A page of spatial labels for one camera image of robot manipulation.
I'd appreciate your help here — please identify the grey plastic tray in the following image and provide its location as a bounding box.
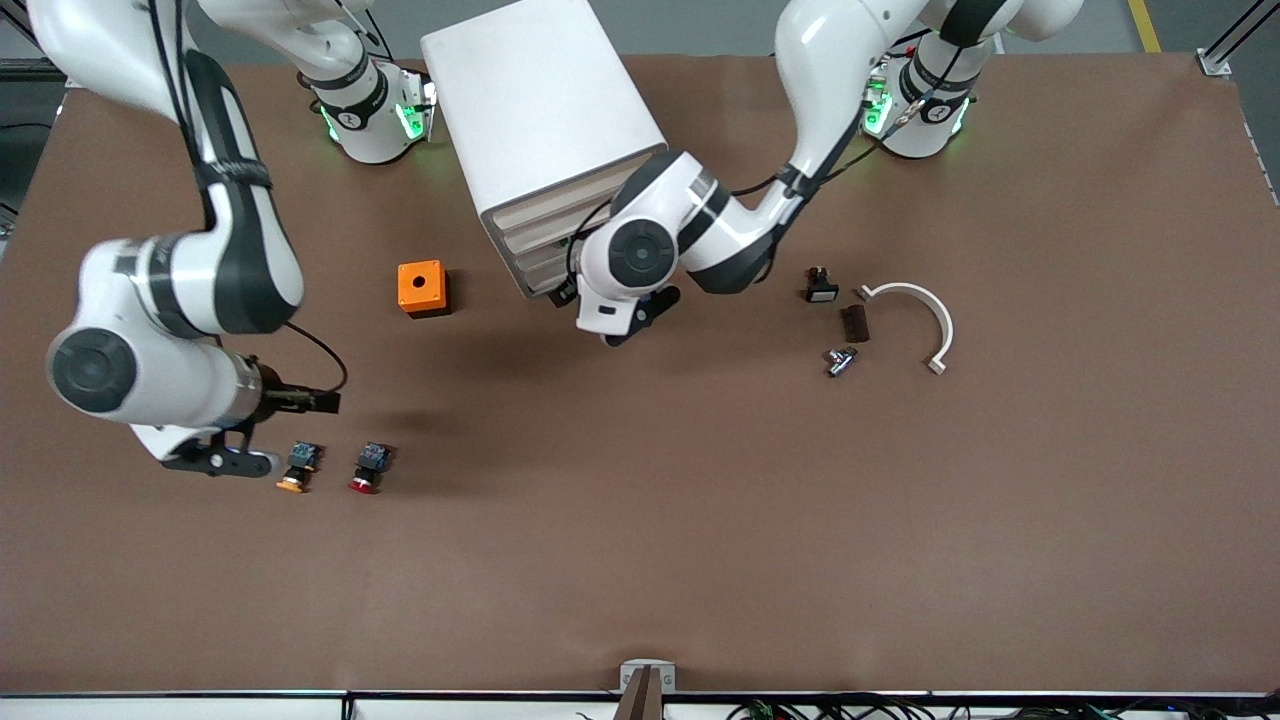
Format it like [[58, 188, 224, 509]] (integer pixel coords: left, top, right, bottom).
[[510, 240, 581, 273]]

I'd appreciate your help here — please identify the yellow push button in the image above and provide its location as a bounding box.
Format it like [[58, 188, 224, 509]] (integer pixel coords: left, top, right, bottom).
[[276, 441, 324, 494]]

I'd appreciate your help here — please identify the aluminium frame post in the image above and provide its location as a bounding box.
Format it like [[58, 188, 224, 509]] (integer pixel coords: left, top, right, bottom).
[[1198, 0, 1280, 79]]

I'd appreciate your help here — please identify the orange button enclosure box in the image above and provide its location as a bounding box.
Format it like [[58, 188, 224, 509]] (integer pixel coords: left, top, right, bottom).
[[397, 260, 452, 320]]

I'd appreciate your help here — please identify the white table edge rail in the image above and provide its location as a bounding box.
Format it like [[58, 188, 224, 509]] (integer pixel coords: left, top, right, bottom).
[[0, 688, 1280, 720]]

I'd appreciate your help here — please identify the white curved bracket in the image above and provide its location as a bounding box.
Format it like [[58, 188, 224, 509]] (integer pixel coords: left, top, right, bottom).
[[857, 282, 955, 376]]

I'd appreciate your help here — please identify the black cable bundle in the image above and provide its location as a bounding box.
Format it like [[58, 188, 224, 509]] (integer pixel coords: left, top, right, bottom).
[[728, 697, 1280, 720]]

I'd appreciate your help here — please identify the black right base cable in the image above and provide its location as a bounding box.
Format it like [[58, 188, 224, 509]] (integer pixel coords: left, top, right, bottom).
[[343, 3, 398, 64]]

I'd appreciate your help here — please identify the red push button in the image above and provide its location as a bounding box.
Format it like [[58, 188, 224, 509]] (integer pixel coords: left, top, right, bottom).
[[348, 442, 393, 496]]

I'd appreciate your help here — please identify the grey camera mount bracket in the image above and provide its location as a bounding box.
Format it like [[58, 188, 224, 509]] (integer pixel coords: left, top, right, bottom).
[[612, 658, 677, 720]]

